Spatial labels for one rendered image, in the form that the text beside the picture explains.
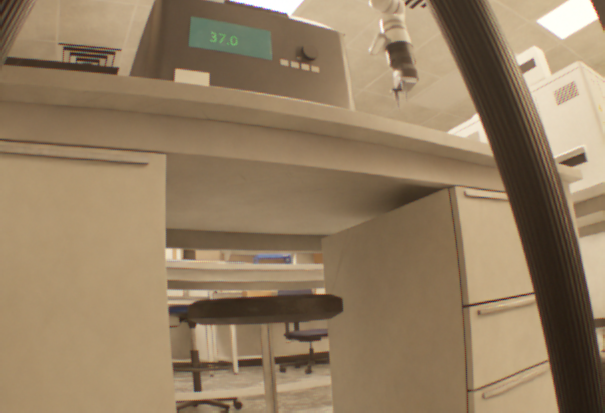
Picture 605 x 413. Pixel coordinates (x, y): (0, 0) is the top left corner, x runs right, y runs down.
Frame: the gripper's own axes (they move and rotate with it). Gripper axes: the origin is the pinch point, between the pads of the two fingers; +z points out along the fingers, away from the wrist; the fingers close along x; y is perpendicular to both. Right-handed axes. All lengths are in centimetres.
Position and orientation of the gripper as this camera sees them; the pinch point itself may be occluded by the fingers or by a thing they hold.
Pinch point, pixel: (403, 105)
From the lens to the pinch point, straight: 112.7
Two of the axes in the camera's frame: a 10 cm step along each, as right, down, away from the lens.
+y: 9.9, -0.2, 1.7
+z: 0.6, 9.6, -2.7
